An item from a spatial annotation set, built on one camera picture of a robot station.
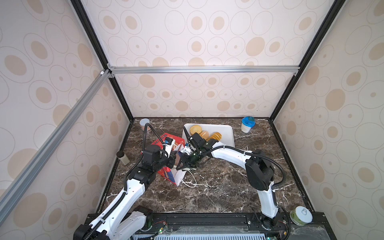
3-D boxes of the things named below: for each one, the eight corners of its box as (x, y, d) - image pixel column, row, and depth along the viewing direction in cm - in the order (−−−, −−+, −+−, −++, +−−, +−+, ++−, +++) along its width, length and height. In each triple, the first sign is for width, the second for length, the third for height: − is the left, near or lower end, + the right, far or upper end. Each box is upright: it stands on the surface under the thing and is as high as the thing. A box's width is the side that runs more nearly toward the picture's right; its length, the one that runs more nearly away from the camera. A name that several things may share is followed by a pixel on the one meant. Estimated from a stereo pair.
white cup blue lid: (240, 134, 113) (244, 124, 104) (238, 126, 118) (242, 116, 109) (251, 134, 113) (256, 124, 104) (249, 126, 118) (253, 116, 109)
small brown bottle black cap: (121, 162, 97) (115, 154, 90) (126, 157, 100) (120, 149, 92) (127, 166, 96) (121, 158, 88) (132, 161, 98) (126, 153, 90)
